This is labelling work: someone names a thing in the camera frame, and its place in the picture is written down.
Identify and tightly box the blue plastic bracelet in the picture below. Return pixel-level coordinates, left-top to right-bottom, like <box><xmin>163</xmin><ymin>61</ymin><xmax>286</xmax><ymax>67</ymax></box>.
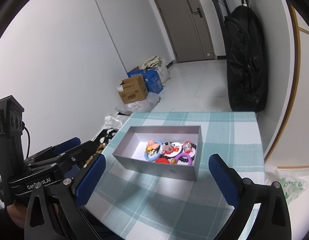
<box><xmin>143</xmin><ymin>140</ymin><xmax>163</xmax><ymax>162</ymax></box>

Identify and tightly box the pink pig keychain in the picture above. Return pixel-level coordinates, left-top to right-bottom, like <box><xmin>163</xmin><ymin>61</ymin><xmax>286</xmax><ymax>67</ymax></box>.
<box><xmin>145</xmin><ymin>140</ymin><xmax>161</xmax><ymax>154</ymax></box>

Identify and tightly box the red China flag badge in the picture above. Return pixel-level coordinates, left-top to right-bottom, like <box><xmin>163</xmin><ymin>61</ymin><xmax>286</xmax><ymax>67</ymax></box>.
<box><xmin>154</xmin><ymin>157</ymin><xmax>170</xmax><ymax>164</ymax></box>

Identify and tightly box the purple plastic bracelet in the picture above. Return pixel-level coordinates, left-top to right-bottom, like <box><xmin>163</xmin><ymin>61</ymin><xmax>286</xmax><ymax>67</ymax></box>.
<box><xmin>173</xmin><ymin>153</ymin><xmax>194</xmax><ymax>166</ymax></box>

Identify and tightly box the white round badge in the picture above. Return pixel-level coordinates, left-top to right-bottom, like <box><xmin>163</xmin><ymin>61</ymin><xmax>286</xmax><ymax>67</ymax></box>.
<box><xmin>166</xmin><ymin>142</ymin><xmax>183</xmax><ymax>158</ymax></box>

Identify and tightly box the red cartoon figure charm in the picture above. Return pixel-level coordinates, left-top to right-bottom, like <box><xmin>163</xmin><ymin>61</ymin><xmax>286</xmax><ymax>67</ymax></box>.
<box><xmin>182</xmin><ymin>141</ymin><xmax>193</xmax><ymax>154</ymax></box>

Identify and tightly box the left human hand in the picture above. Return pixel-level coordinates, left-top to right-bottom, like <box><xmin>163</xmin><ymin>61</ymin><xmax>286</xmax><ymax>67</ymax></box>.
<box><xmin>6</xmin><ymin>202</ymin><xmax>27</xmax><ymax>229</ymax></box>

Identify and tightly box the tan suede shoe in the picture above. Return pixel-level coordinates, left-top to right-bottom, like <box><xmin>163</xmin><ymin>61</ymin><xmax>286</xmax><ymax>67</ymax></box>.
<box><xmin>84</xmin><ymin>144</ymin><xmax>106</xmax><ymax>167</ymax></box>

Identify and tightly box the black white slipper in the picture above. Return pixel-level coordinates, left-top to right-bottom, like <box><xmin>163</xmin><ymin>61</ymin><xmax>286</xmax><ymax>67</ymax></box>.
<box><xmin>93</xmin><ymin>128</ymin><xmax>118</xmax><ymax>146</ymax></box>

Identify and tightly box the white green plastic bag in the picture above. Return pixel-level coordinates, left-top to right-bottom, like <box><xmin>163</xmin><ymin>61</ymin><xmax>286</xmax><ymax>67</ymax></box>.
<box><xmin>265</xmin><ymin>165</ymin><xmax>308</xmax><ymax>205</ymax></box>

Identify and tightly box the grey cardboard box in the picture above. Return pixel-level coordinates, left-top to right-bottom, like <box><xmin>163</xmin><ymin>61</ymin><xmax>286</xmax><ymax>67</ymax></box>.
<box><xmin>113</xmin><ymin>126</ymin><xmax>202</xmax><ymax>181</ymax></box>

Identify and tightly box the teal plaid tablecloth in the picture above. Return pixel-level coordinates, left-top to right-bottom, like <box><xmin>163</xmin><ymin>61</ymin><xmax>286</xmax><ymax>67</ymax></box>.
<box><xmin>86</xmin><ymin>112</ymin><xmax>265</xmax><ymax>239</ymax></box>

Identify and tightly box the grey plastic mailer bag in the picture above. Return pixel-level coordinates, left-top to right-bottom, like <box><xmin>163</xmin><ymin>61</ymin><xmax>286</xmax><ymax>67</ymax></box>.
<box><xmin>115</xmin><ymin>92</ymin><xmax>161</xmax><ymax>115</ymax></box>

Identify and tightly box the brown cardboard box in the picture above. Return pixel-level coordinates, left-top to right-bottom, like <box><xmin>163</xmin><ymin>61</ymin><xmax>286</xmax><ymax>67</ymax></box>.
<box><xmin>116</xmin><ymin>75</ymin><xmax>148</xmax><ymax>104</ymax></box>

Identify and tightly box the blue cardboard box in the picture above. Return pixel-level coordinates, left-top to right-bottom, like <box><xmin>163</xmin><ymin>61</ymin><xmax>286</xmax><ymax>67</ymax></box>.
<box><xmin>127</xmin><ymin>67</ymin><xmax>163</xmax><ymax>94</ymax></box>

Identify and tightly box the white bag with cloth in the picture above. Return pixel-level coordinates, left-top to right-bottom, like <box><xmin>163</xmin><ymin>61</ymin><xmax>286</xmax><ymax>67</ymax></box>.
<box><xmin>141</xmin><ymin>55</ymin><xmax>171</xmax><ymax>86</ymax></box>

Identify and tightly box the black backpack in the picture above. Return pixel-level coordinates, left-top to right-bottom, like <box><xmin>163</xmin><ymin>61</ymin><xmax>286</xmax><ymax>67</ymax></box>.
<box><xmin>225</xmin><ymin>5</ymin><xmax>268</xmax><ymax>113</ymax></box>

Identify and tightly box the brown wooden door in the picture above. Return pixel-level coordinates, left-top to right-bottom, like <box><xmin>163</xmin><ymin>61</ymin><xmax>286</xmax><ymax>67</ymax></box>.
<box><xmin>154</xmin><ymin>0</ymin><xmax>215</xmax><ymax>63</ymax></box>

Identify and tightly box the black coat rack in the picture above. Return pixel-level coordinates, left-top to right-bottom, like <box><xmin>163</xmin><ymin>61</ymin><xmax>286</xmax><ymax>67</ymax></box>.
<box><xmin>211</xmin><ymin>0</ymin><xmax>250</xmax><ymax>59</ymax></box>

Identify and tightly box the left gripper camera mount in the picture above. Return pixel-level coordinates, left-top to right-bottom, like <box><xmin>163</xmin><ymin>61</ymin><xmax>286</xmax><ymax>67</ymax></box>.
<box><xmin>0</xmin><ymin>95</ymin><xmax>30</xmax><ymax>206</ymax></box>

